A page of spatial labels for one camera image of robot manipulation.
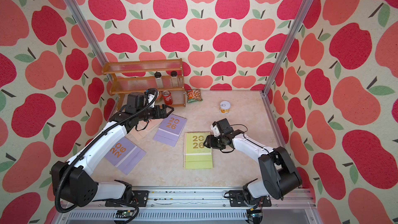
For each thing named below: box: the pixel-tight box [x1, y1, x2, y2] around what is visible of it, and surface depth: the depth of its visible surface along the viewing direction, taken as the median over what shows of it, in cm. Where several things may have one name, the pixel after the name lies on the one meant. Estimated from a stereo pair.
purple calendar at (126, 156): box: [104, 136, 147, 176], surface depth 88 cm
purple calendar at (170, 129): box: [153, 113, 188, 147], surface depth 100 cm
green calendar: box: [183, 131, 213, 170], surface depth 88 cm
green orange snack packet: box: [187, 88, 204, 104], surface depth 117 cm
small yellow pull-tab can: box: [219, 100, 231, 115], surface depth 107 cm
